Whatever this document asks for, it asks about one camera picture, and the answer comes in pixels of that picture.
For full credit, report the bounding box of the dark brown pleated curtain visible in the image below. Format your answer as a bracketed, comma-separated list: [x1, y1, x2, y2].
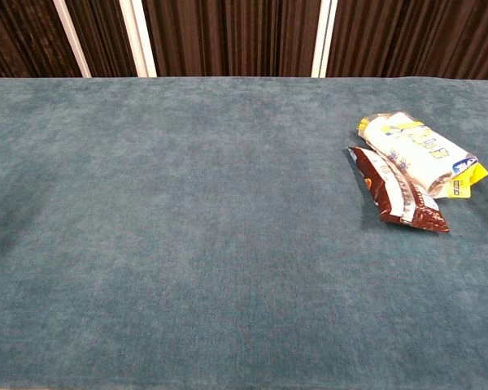
[0, 0, 488, 79]

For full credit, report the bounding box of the teal velvet tablecloth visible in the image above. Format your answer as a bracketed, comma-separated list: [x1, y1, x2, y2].
[0, 76, 488, 390]

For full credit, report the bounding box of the wide white frame post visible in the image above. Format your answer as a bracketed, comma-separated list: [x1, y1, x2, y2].
[120, 0, 158, 78]
[311, 0, 338, 78]

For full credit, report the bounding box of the thin white frame post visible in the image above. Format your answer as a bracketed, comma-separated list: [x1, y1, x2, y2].
[52, 0, 93, 78]

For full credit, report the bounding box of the dark brown snack packet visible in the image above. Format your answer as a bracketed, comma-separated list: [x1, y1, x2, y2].
[346, 145, 451, 234]

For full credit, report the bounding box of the white yellow snack packet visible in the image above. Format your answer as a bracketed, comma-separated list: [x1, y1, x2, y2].
[356, 111, 488, 200]

